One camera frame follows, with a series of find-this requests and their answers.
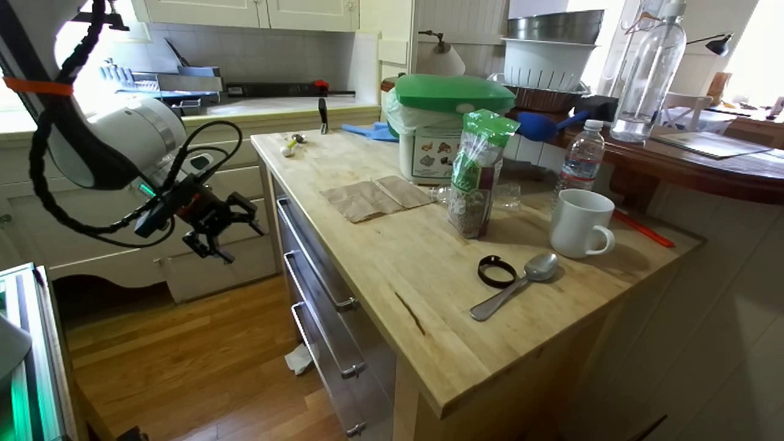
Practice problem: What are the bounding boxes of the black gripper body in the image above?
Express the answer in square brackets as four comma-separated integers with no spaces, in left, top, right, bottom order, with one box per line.
[154,180,226,240]

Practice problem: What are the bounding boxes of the stainless steel drawer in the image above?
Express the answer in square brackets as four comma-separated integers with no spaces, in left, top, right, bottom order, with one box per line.
[266,174,399,347]
[283,290,399,438]
[276,235,399,396]

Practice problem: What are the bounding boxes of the white base cabinets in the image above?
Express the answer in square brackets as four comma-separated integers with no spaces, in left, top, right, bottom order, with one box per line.
[0,93,384,306]

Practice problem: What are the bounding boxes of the beige cloth mat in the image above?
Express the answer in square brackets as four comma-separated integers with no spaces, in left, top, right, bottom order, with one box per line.
[320,180,405,225]

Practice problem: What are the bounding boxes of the long black tool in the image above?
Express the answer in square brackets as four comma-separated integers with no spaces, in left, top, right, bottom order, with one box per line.
[220,78,361,103]

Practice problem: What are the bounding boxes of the stack of boxes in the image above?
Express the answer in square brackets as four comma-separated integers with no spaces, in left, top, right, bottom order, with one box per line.
[96,34,227,116]

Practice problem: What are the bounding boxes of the crumpled white paper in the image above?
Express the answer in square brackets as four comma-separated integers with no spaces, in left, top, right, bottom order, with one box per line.
[282,340,315,380]

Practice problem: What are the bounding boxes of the blue checked cloth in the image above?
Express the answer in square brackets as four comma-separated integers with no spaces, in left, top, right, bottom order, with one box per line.
[341,121,401,147]

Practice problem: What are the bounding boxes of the brown paper napkin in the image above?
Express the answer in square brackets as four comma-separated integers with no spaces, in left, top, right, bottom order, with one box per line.
[375,174,435,211]

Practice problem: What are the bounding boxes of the wooden kitchen island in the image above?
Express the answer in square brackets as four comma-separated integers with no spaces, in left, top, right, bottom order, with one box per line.
[248,128,706,441]

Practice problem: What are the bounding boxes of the black tripod rod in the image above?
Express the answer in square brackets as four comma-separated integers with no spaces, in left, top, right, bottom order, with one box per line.
[71,8,133,34]

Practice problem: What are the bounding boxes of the green lit robot stand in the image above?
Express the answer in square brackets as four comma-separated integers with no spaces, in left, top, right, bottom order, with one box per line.
[0,260,81,441]

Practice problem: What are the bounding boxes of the white bin with green lid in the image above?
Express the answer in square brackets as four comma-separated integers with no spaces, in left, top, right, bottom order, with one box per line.
[379,72,519,186]

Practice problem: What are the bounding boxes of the green food bag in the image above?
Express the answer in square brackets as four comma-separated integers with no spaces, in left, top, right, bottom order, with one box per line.
[445,109,521,242]

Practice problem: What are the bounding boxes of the white shade lamp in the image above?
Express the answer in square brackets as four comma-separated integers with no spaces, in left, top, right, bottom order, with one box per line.
[413,29,468,78]

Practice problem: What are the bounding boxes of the metal spoon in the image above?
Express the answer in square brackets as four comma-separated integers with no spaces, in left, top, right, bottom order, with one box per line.
[468,251,563,324]

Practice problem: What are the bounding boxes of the blue round kitchen utensil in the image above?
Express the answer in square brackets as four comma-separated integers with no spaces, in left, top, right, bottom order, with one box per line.
[514,109,593,146]

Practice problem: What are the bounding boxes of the white colander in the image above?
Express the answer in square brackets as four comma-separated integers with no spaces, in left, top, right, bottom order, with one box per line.
[500,38,603,97]

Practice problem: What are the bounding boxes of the white mug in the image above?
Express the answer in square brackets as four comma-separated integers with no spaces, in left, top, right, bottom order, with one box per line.
[547,186,620,263]

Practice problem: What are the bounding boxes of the small plastic water bottle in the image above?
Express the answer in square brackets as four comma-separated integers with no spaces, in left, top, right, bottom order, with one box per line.
[557,119,609,196]

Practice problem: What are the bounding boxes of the steel mixing bowl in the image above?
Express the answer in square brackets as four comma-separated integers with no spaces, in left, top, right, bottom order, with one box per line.
[501,8,607,46]

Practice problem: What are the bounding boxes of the red pencil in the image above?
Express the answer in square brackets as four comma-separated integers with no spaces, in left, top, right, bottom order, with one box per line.
[609,209,678,252]

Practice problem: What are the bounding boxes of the large clear bottle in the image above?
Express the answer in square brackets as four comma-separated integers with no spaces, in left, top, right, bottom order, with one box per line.
[606,0,691,147]

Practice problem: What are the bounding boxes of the flat paper tray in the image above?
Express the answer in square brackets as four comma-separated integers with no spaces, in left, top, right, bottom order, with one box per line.
[648,128,771,163]

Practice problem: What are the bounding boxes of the brown wooden counter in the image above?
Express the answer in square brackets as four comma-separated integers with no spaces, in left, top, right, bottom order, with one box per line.
[601,128,784,209]

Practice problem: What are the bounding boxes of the black desk lamp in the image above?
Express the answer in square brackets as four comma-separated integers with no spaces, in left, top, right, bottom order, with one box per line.
[683,29,735,60]

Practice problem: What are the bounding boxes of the yellow handled ice cream scoop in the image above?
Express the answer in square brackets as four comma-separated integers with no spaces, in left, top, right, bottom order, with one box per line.
[279,132,310,159]

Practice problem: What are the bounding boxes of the white wall cabinets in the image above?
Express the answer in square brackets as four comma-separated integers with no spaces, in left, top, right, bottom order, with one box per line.
[130,0,363,38]

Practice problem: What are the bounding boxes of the orange cable strap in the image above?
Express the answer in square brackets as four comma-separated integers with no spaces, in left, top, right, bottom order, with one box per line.
[0,75,78,102]

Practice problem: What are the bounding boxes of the black rubber ring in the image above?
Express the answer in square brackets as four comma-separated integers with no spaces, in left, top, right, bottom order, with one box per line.
[476,252,519,293]

